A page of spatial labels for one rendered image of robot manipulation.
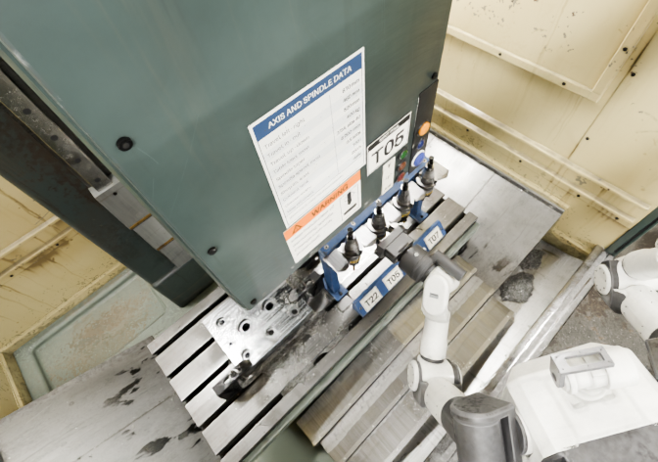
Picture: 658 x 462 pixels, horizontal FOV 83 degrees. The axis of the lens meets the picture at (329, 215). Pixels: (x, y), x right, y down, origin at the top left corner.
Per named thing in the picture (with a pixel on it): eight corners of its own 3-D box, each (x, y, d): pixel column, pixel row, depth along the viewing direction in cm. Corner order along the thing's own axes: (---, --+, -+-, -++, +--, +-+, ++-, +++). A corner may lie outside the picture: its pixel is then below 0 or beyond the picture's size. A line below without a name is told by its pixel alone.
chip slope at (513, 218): (539, 241, 167) (565, 210, 145) (439, 355, 146) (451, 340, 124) (389, 140, 205) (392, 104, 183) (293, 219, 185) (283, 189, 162)
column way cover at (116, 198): (273, 198, 158) (237, 104, 114) (178, 272, 144) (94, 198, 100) (266, 191, 160) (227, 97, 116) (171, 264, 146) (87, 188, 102)
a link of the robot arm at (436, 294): (436, 267, 108) (429, 312, 109) (425, 272, 100) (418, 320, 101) (458, 272, 104) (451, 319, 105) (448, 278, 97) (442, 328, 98)
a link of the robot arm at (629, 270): (689, 244, 81) (638, 255, 99) (634, 244, 83) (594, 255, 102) (698, 294, 79) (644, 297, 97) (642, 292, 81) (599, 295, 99)
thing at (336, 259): (353, 263, 106) (353, 262, 105) (340, 276, 104) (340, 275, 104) (336, 248, 109) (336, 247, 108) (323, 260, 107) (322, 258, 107)
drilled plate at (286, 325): (314, 313, 127) (312, 309, 122) (246, 378, 118) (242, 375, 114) (272, 269, 137) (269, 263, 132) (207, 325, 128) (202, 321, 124)
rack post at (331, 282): (349, 292, 134) (344, 256, 108) (338, 301, 132) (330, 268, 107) (329, 273, 138) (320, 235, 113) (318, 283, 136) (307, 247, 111)
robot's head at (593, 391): (630, 395, 67) (643, 377, 61) (570, 404, 69) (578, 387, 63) (608, 359, 72) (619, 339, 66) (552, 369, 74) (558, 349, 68)
